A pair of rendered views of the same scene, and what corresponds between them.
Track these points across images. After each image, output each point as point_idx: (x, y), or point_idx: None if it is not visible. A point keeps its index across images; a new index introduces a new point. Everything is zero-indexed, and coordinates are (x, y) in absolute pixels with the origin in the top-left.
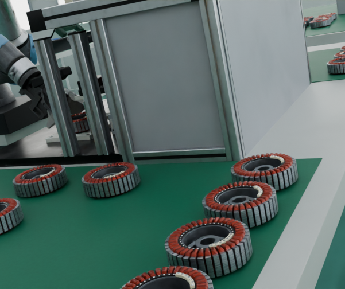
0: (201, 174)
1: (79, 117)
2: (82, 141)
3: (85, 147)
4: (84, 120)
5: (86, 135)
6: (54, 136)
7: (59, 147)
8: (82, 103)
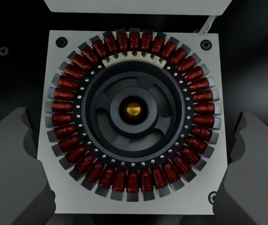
0: None
1: (95, 138)
2: (227, 56)
3: None
4: (189, 48)
5: (211, 47)
6: (213, 181)
7: None
8: (18, 133)
